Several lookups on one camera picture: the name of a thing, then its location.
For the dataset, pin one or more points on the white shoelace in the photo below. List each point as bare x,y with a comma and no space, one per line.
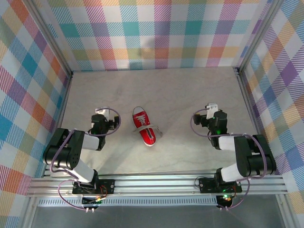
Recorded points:
142,120

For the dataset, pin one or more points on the red canvas sneaker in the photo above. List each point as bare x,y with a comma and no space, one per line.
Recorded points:
148,139

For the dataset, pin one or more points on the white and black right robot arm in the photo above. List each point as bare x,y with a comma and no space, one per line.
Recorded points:
228,142

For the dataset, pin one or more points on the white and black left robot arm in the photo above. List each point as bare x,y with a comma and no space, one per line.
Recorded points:
83,171

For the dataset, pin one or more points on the grey metal panel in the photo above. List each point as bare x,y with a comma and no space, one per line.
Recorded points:
154,217

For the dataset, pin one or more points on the aluminium side rail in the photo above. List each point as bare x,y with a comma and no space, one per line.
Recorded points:
253,118

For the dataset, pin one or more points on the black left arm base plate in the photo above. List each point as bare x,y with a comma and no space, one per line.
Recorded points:
107,185

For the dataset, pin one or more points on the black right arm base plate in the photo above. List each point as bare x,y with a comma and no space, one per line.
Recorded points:
206,185

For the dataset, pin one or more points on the thin aluminium edge rail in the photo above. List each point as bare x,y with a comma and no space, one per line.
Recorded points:
166,173

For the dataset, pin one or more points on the wide aluminium mounting rail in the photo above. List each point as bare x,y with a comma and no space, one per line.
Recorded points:
154,185

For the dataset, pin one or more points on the aluminium frame post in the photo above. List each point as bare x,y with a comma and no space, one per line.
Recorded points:
257,35
48,35

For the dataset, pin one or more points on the aluminium frame leg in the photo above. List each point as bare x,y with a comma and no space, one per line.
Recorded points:
283,213
29,213

